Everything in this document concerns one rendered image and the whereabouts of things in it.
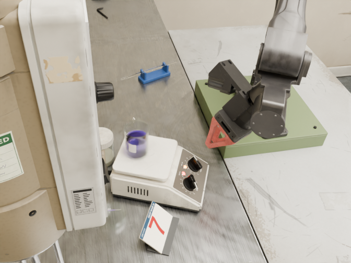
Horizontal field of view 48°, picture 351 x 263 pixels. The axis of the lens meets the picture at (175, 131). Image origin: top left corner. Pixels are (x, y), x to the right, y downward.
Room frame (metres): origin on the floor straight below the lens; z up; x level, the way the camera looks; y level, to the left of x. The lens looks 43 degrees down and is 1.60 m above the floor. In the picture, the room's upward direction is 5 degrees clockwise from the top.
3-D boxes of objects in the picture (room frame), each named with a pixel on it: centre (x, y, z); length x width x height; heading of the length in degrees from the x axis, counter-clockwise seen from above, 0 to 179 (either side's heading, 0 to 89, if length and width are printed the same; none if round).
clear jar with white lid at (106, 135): (0.64, 0.17, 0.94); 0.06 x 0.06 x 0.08
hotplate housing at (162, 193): (0.58, 0.03, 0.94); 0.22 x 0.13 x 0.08; 82
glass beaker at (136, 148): (0.59, 0.08, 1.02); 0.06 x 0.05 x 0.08; 13
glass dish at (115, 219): (0.47, 0.11, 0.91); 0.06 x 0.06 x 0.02
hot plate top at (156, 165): (0.58, 0.06, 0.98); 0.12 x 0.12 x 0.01; 82
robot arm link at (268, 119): (0.54, -0.17, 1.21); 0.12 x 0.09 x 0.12; 168
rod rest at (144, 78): (1.00, 0.08, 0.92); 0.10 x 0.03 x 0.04; 128
